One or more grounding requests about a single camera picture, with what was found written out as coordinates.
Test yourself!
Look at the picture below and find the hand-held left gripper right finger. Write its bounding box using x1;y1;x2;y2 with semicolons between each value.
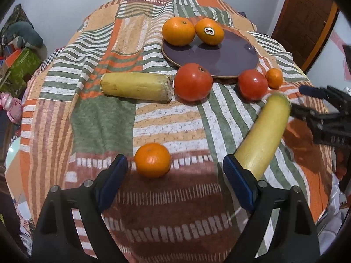
223;154;321;263

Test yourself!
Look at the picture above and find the green cardboard box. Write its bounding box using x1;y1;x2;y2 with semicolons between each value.
0;48;41;88

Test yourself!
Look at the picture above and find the small red tomato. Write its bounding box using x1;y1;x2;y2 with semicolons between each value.
238;69;268;101

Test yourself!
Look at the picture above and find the pale green plate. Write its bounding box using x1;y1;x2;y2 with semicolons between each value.
4;137;21;167

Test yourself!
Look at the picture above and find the pink toy figure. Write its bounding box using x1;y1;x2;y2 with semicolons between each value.
0;92;22;121

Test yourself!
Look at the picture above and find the brown wooden door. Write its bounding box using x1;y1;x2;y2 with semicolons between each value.
271;0;340;73

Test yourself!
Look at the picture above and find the large orange with sticker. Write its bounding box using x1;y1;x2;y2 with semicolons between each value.
195;18;224;46

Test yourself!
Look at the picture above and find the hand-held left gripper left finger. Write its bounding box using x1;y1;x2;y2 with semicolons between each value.
31;154;129;263

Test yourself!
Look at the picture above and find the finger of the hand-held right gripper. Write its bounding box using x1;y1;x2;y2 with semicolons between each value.
290;103;351;146
299;85;351;107

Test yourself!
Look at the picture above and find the smooth yellow sugarcane piece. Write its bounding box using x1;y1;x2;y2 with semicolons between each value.
235;92;292;180

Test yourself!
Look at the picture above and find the tiny mandarin orange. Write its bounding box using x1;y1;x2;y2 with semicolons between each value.
265;68;283;89

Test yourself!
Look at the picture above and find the striped patchwork blanket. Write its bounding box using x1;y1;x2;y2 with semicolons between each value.
5;0;333;263

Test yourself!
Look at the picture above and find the large red tomato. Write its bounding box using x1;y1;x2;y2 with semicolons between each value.
174;63;213;102

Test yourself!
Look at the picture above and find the checkered cloth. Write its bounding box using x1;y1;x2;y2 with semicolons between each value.
41;46;65;69

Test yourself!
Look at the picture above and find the dark patterned fabric bag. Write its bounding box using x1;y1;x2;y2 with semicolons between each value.
3;4;35;30

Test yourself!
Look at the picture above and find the grey plush toy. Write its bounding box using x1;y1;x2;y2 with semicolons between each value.
5;22;44;50

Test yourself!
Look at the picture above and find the dark purple round plate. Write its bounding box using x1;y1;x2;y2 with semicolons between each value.
161;23;259;78

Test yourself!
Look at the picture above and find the white wardrobe door with hearts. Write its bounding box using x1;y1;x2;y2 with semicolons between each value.
307;11;351;94

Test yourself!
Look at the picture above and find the rough-ended yellow sugarcane piece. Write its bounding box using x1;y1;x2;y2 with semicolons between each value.
99;72;174;104

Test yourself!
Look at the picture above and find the plain large orange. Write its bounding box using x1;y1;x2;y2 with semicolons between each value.
162;17;196;47

